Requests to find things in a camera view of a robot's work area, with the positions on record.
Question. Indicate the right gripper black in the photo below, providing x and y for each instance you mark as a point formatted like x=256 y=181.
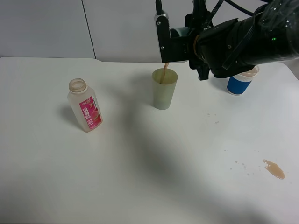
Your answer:
x=209 y=43

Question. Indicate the teal plastic cup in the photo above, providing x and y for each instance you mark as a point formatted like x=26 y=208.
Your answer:
x=179 y=32

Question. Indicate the plastic drink bottle pink label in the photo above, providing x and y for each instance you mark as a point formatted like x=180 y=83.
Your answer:
x=84 y=104

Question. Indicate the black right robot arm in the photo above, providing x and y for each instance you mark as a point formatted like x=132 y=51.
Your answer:
x=270 y=34

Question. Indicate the pale green plastic cup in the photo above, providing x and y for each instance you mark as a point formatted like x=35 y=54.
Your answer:
x=163 y=83

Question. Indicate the blue sleeved paper cup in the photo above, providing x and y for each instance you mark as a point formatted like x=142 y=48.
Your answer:
x=238 y=84

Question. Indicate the spilled beverage puddle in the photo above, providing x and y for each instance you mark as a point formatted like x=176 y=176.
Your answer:
x=274 y=169

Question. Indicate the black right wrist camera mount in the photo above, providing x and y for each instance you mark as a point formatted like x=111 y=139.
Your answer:
x=171 y=49

